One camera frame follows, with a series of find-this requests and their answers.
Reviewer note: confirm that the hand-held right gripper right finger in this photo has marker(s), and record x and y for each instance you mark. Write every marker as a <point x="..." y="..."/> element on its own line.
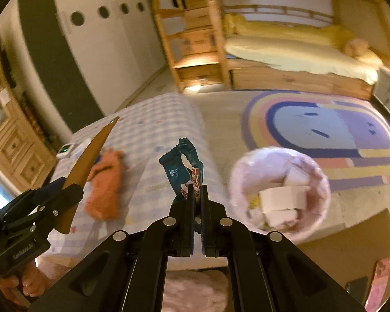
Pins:
<point x="211" y="227"/>

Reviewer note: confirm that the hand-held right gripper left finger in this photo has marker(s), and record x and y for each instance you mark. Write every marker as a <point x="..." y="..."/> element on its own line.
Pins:
<point x="182" y="227"/>

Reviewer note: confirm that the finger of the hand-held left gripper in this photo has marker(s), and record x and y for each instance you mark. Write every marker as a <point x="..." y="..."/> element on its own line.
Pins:
<point x="68" y="198"/>
<point x="50" y="188"/>

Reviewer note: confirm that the brown paper envelope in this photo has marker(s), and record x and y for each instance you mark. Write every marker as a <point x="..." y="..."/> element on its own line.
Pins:
<point x="87" y="162"/>

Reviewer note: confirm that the pink bag trash bin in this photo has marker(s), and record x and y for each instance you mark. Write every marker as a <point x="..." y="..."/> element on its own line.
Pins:
<point x="243" y="182"/>

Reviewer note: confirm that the teal snack packet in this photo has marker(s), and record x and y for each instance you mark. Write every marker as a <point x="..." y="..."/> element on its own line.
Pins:
<point x="182" y="165"/>

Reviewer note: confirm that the person's left hand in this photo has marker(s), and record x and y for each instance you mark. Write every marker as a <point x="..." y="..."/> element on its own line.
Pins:
<point x="34" y="281"/>

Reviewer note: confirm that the orange cloth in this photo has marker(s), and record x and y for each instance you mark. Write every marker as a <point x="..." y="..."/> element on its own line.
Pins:
<point x="105" y="185"/>

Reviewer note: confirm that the white device with green lights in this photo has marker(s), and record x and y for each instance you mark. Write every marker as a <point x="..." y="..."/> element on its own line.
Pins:
<point x="65" y="151"/>

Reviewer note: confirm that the wooden cabinet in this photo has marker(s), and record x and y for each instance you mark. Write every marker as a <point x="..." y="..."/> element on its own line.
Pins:
<point x="16" y="146"/>

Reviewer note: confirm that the pink fluffy cushion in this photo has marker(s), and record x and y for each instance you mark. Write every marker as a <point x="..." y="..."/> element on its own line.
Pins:
<point x="195" y="292"/>

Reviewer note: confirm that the paper note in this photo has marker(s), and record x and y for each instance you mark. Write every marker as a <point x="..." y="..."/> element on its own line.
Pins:
<point x="4" y="95"/>

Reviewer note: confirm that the brown board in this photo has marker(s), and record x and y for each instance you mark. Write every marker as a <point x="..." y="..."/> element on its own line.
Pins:
<point x="344" y="250"/>

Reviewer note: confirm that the white wardrobe with round holes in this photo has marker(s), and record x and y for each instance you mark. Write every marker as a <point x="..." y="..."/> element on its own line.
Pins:
<point x="100" y="45"/>

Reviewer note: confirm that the rainbow rug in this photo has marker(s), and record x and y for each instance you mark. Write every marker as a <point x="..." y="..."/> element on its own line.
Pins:
<point x="328" y="130"/>

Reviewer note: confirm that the black phone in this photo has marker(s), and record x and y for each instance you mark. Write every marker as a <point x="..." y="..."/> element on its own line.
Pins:
<point x="357" y="288"/>

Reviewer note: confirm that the wooden bunk bed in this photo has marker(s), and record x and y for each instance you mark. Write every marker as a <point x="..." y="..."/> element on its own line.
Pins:
<point x="295" y="78"/>

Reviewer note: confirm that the pink patterned card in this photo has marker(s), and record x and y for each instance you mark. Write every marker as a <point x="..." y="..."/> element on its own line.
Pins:
<point x="380" y="282"/>

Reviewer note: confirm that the wooden stair drawers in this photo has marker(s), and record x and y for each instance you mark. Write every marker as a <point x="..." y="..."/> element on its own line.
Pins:
<point x="195" y="39"/>

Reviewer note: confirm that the yellow bedding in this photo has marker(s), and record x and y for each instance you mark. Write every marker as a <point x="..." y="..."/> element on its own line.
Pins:
<point x="279" y="48"/>

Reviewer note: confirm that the white storage cabinet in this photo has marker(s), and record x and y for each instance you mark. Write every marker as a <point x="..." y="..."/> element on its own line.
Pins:
<point x="388" y="92"/>

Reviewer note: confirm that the pink plush toy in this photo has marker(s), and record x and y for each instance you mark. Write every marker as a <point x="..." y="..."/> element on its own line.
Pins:
<point x="357" y="47"/>

